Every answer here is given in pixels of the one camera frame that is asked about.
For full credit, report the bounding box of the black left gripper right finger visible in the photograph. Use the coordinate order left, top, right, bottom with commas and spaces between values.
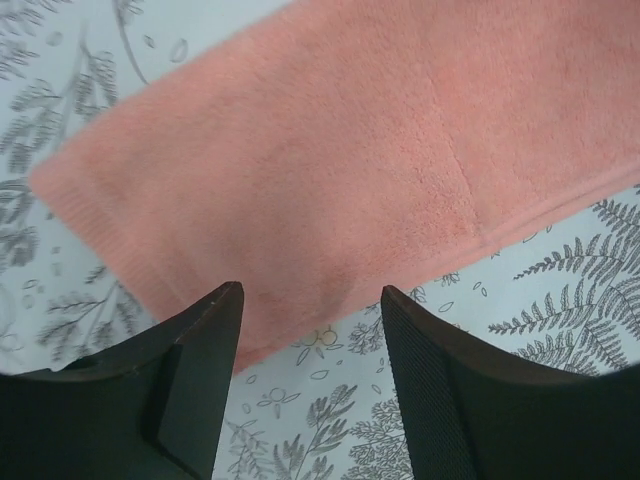
381, 286, 639, 479

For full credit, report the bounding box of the pink panda towel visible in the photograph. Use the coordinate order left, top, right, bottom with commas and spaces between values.
29, 1, 639, 369

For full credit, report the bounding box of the floral patterned table mat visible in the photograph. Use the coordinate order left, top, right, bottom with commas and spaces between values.
1, 1, 639, 479

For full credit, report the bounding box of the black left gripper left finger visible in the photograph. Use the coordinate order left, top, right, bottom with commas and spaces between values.
1, 282, 244, 479

